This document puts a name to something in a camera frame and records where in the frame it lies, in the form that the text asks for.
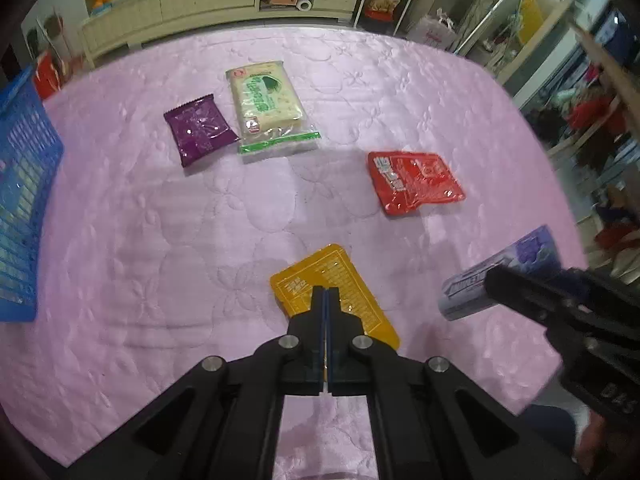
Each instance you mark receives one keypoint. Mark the white paper roll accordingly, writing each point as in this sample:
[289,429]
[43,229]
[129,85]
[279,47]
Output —
[305,5]

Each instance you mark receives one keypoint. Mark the wooden drying rack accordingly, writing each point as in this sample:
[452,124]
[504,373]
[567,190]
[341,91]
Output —
[605,75]

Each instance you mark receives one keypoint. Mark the pink shopping bag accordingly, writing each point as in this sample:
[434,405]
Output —
[432,32]

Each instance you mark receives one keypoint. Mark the green and white cracker packet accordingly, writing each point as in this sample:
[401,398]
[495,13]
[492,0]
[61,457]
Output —
[265,95]

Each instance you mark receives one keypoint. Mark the arched standing mirror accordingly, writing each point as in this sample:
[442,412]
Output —
[545,25]

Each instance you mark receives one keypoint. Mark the red gift box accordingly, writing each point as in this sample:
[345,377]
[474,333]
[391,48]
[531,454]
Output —
[384,10]

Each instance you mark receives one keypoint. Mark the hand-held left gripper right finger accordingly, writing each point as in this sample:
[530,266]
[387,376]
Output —
[345,332]

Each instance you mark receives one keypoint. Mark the person's right hand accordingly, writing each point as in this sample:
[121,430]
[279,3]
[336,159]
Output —
[595,442]

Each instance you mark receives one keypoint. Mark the yellow snack packet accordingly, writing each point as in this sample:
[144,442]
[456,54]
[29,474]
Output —
[332,270]

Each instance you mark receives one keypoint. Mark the red snack packet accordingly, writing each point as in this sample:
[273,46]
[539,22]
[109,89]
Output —
[415,182]

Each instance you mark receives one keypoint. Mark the blue and purple snack packet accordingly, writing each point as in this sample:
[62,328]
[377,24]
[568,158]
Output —
[527,251]

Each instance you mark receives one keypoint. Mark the beige television cabinet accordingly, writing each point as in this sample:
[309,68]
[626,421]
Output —
[200,0]

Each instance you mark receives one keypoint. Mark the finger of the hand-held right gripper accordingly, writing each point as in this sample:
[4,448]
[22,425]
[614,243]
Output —
[520,292]
[590,287]

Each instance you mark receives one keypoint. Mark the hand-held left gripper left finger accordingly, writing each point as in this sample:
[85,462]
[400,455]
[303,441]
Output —
[307,332]

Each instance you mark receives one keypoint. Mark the blue plastic basket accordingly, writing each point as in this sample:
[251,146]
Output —
[20,185]

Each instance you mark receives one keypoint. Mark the person's leg in jeans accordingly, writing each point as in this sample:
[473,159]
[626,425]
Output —
[550,427]

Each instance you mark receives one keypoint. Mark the red paper bag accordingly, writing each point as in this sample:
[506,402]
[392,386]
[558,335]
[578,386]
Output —
[47,75]

